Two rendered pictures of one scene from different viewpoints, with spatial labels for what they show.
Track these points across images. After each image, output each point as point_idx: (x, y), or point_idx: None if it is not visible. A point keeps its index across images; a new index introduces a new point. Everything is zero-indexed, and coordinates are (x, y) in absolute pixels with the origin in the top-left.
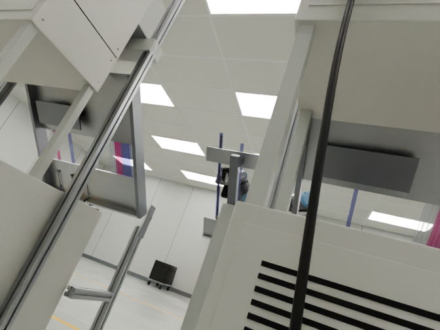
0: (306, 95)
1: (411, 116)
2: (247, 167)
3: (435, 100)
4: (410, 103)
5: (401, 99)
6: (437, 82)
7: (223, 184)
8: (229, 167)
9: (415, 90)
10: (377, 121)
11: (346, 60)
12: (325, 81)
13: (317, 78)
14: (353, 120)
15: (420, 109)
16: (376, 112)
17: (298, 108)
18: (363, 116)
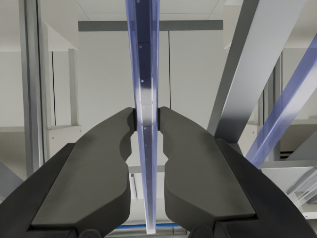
0: (249, 123)
1: (315, 122)
2: (271, 162)
3: (308, 121)
4: (302, 122)
5: (295, 122)
6: (296, 121)
7: (182, 115)
8: (207, 127)
9: (294, 121)
10: (306, 123)
11: (253, 121)
12: (252, 122)
13: (247, 122)
14: (294, 123)
15: (311, 122)
16: (296, 123)
17: (252, 124)
18: (294, 123)
